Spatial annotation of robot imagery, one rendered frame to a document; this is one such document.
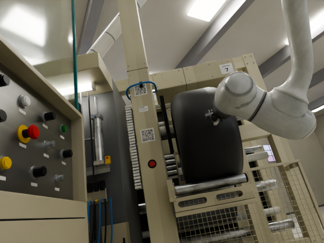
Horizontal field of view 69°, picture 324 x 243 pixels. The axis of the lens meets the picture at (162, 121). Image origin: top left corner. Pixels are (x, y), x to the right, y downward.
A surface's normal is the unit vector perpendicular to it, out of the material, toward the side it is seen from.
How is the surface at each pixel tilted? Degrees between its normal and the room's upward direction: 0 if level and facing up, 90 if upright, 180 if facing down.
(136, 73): 90
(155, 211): 90
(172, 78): 90
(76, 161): 90
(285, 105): 107
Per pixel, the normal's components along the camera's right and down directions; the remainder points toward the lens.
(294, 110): -0.11, 0.03
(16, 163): 0.98, -0.19
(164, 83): -0.09, -0.37
